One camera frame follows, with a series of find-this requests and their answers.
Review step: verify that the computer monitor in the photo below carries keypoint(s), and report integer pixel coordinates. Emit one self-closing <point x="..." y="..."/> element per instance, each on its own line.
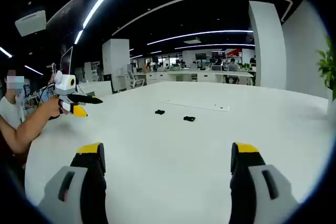
<point x="66" y="60"/>

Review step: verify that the black plastic buckle part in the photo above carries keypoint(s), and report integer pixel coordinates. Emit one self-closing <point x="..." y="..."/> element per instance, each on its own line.
<point x="159" y="111"/>
<point x="189" y="119"/>

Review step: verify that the green potted plant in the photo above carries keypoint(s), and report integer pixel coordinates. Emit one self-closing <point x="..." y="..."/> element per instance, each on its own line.
<point x="326" y="66"/>

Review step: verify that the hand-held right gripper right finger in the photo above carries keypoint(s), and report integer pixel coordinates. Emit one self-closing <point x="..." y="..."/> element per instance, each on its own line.
<point x="252" y="187"/>

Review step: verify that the row of white office desks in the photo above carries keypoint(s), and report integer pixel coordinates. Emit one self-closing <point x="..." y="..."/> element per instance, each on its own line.
<point x="197" y="75"/>

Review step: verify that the person's left hand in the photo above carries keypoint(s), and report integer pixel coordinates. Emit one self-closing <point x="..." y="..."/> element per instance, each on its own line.
<point x="54" y="107"/>

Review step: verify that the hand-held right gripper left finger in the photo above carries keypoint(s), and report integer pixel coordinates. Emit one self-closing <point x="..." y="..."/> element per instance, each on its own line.
<point x="78" y="187"/>

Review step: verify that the ceiling air conditioner unit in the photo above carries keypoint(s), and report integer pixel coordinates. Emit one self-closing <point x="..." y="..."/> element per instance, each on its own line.
<point x="31" y="23"/>

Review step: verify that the white plant pot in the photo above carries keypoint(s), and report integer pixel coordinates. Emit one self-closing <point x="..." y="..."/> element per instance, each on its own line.
<point x="332" y="106"/>

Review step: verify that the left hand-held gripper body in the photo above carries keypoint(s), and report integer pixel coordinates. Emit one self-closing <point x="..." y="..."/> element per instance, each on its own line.
<point x="64" y="85"/>

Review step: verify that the long ceiling light strip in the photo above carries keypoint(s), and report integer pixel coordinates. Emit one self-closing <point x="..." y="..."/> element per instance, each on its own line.
<point x="102" y="1"/>

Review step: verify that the white square pillar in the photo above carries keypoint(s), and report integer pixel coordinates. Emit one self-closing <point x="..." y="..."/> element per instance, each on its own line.
<point x="115" y="64"/>

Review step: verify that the wide white pillar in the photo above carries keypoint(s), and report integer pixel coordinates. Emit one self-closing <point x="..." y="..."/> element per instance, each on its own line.
<point x="267" y="45"/>

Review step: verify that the white power strip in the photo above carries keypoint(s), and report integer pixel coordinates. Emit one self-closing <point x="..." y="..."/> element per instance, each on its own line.
<point x="194" y="105"/>

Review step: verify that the white office chair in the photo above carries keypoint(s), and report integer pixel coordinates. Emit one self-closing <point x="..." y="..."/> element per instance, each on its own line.
<point x="135" y="79"/>

